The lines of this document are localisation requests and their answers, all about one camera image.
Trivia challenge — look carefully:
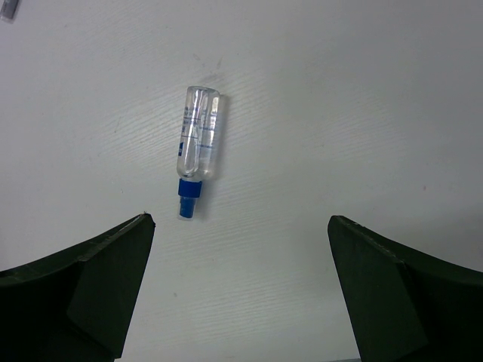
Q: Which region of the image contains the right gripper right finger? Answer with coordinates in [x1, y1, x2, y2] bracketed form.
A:
[328, 216, 482, 361]

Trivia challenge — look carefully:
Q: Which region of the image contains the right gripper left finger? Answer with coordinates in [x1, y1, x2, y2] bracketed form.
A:
[1, 213, 155, 361]

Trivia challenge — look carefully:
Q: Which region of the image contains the purple grey pen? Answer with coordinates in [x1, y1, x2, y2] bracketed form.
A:
[0, 0, 20, 23]

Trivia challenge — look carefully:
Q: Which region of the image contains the clear blue-capped glue bottle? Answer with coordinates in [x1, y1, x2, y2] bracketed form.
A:
[177, 86, 226, 219]

